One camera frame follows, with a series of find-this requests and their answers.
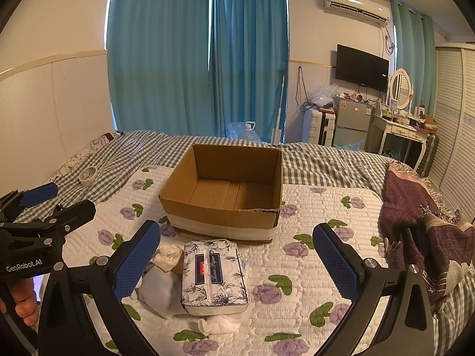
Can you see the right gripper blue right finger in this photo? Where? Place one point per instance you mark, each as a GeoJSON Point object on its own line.
{"type": "Point", "coordinates": [341, 261]}

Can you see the black wall television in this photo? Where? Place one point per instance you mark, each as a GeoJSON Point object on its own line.
{"type": "Point", "coordinates": [361, 68]}

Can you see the tape roll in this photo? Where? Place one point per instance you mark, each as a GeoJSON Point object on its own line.
{"type": "Point", "coordinates": [87, 176]}

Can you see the cream cloth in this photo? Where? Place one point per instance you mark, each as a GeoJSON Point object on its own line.
{"type": "Point", "coordinates": [169, 258]}

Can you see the white floral quilted mat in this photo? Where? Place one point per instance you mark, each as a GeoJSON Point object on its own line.
{"type": "Point", "coordinates": [294, 305]}

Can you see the teal curtain panel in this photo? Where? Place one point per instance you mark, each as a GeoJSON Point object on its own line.
{"type": "Point", "coordinates": [157, 56]}
{"type": "Point", "coordinates": [249, 43]}

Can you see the white cloth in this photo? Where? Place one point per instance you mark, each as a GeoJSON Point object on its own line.
{"type": "Point", "coordinates": [161, 292]}

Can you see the person's left hand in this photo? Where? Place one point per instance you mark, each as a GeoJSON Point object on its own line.
{"type": "Point", "coordinates": [23, 292]}

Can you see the white louvered wardrobe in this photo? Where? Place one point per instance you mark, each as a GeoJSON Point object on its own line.
{"type": "Point", "coordinates": [452, 171]}

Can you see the white dressing table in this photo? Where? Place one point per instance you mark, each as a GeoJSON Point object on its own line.
{"type": "Point", "coordinates": [381, 128]}

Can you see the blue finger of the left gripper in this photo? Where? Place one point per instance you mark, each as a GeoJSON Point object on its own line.
{"type": "Point", "coordinates": [38, 195]}

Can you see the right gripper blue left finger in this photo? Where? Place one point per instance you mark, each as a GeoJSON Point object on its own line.
{"type": "Point", "coordinates": [132, 257]}

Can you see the grey mini fridge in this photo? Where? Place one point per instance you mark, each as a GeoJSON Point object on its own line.
{"type": "Point", "coordinates": [352, 124]}

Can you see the teal curtain left panel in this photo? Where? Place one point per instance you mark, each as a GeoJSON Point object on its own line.
{"type": "Point", "coordinates": [157, 56]}

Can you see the teal curtain right window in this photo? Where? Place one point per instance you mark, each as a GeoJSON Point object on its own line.
{"type": "Point", "coordinates": [416, 52]}

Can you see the grey checked bedsheet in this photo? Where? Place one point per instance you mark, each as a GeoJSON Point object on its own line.
{"type": "Point", "coordinates": [303, 164]}

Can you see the teal curtain middle panel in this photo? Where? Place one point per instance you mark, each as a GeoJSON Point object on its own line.
{"type": "Point", "coordinates": [249, 43]}

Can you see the small white crumpled tissue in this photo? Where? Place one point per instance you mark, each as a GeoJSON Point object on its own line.
{"type": "Point", "coordinates": [223, 324]}

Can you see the brown cardboard box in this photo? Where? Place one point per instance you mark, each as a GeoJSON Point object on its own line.
{"type": "Point", "coordinates": [226, 191]}

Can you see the clear plastic bag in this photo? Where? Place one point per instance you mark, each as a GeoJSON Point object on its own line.
{"type": "Point", "coordinates": [324, 95]}

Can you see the floral tissue pack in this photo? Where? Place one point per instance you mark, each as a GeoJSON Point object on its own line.
{"type": "Point", "coordinates": [213, 281]}

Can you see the white air conditioner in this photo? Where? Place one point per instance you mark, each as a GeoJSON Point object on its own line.
{"type": "Point", "coordinates": [368, 9]}

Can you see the maroon woven blanket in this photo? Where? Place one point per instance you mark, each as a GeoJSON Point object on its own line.
{"type": "Point", "coordinates": [418, 229]}

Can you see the white suitcase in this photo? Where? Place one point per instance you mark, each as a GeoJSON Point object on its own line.
{"type": "Point", "coordinates": [318, 126]}

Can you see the white oval vanity mirror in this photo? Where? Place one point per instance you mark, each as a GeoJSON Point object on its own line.
{"type": "Point", "coordinates": [400, 90]}

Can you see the clear water jug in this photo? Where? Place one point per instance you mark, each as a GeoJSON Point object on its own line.
{"type": "Point", "coordinates": [243, 131]}

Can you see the white mop pole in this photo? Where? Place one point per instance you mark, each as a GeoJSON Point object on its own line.
{"type": "Point", "coordinates": [276, 132]}

